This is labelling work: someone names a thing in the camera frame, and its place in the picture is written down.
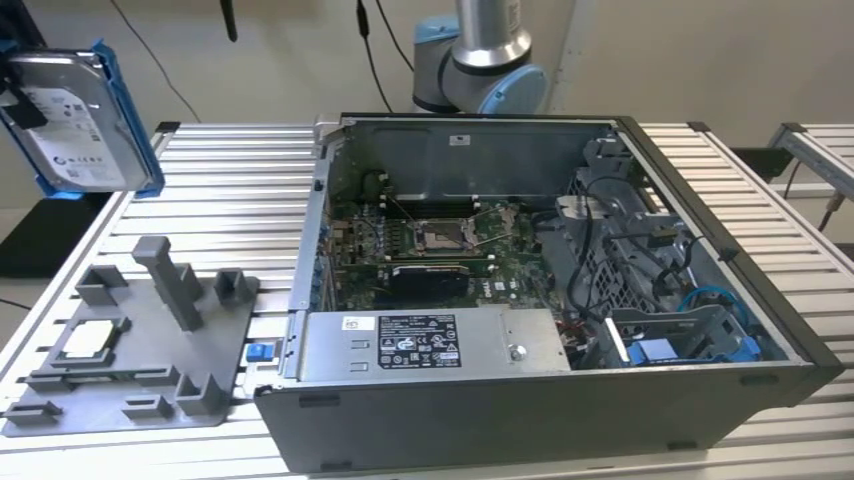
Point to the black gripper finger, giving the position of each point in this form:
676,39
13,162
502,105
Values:
26,117

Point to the silver disk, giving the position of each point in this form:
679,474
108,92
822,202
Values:
73,130

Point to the blue disk bay clip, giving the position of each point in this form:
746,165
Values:
650,350

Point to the grey disk bay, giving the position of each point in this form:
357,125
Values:
694,340

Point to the black box beside table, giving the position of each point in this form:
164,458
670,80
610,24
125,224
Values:
40,235

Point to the black hanging antenna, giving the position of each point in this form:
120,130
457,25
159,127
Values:
228,20

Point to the silver CPU chip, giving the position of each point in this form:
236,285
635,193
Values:
89,340

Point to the grey plastic parts rack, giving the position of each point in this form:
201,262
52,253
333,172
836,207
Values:
153,350

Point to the blue case latch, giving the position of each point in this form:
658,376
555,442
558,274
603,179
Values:
256,351

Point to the silver power supply unit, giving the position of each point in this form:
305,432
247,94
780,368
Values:
333,345

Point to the CPU socket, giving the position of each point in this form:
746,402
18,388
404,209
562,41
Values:
443,235

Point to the black graphics card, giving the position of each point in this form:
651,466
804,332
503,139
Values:
427,282

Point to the green motherboard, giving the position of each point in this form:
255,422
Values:
514,280

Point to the black open PC case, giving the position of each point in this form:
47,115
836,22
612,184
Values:
467,425

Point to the grey metal drive cage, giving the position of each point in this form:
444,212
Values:
620,270

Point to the small black panel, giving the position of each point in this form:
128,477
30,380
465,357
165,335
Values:
760,161

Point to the metal slat side table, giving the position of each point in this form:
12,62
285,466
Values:
820,150

